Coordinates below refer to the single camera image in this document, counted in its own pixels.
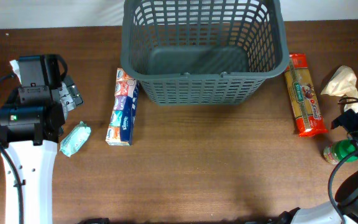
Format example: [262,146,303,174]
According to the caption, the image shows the green lid jar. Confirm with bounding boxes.
[323,139,356,165]

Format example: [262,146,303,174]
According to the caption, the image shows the spaghetti pasta package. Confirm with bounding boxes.
[284,54,328,137]

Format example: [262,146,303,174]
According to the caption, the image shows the grey plastic basket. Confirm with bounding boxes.
[121,0,290,105]

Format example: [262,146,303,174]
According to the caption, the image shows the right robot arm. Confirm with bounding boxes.
[273,110,358,223]

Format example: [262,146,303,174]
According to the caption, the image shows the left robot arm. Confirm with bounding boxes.
[0,54,83,223]

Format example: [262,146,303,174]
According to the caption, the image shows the light green wipes pack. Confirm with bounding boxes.
[60,121,91,157]

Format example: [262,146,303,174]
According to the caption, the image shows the crumpled beige paper bag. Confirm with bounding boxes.
[321,65,358,113]

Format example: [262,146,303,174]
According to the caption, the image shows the tissue packs multipack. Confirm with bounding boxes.
[105,68,139,146]

